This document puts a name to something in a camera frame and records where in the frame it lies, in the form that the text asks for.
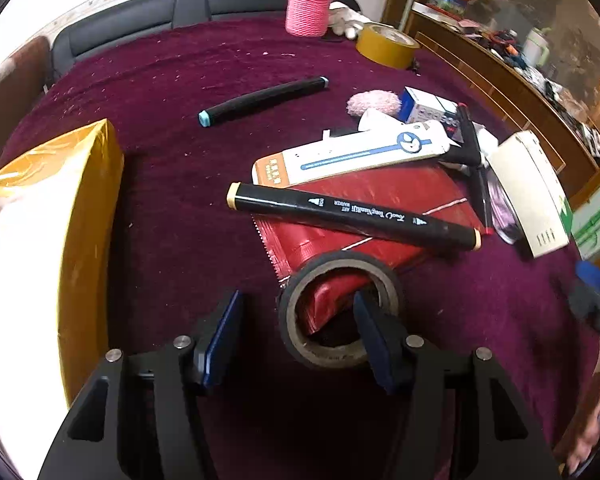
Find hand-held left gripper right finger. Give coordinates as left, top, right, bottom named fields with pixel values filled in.
left=352, top=291, right=563, bottom=480

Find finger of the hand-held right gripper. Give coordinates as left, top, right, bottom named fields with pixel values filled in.
left=576, top=260, right=600, bottom=301

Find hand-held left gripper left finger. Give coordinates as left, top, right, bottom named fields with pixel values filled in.
left=37, top=289, right=246, bottom=480

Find black tape roll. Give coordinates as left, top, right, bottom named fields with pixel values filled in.
left=277, top=251, right=403, bottom=371

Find black marker beige caps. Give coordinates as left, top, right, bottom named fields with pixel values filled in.
left=226, top=182, right=482, bottom=252

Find red foil packet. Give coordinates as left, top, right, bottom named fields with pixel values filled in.
left=252, top=162, right=491, bottom=336

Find yellow taped cardboard box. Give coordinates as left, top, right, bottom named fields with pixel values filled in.
left=0, top=119, right=126, bottom=480

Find long white blue carton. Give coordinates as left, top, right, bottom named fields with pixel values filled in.
left=252, top=120, right=452, bottom=188

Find black marker teal caps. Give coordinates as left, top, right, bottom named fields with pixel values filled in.
left=198, top=76, right=330, bottom=128

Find person's right forearm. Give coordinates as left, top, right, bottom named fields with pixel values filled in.
left=552, top=355, right=600, bottom=478

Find green white carton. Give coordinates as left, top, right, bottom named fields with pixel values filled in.
left=570, top=165, right=600, bottom=261

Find maroon tablecloth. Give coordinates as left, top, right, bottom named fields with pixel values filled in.
left=0, top=17, right=600, bottom=480

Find black marker red cap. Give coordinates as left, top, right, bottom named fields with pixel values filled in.
left=456, top=103, right=495, bottom=236

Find small white box dark print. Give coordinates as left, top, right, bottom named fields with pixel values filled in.
left=427, top=112, right=464, bottom=144

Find white tube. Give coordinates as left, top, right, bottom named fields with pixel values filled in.
left=357, top=108, right=407, bottom=133

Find white green kettle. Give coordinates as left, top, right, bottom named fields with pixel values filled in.
left=534, top=27, right=567, bottom=67

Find wooden cabinet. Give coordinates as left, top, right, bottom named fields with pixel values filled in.
left=382, top=0, right=600, bottom=201

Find small white blue box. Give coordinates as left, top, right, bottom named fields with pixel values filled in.
left=397, top=86, right=459, bottom=124

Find pink fluffy ball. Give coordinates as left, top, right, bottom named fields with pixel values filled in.
left=346, top=89, right=401, bottom=118

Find yellow tape roll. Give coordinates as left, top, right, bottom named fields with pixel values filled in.
left=356, top=23, right=421, bottom=70

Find colourful printed box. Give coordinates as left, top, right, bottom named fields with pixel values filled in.
left=424, top=0, right=469, bottom=19

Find black leather sofa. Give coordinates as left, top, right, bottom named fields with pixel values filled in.
left=52, top=0, right=361, bottom=73

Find white plush toy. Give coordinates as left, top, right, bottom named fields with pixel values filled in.
left=327, top=1, right=373, bottom=40

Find pink knitted cup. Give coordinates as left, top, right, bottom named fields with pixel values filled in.
left=285, top=0, right=345, bottom=38

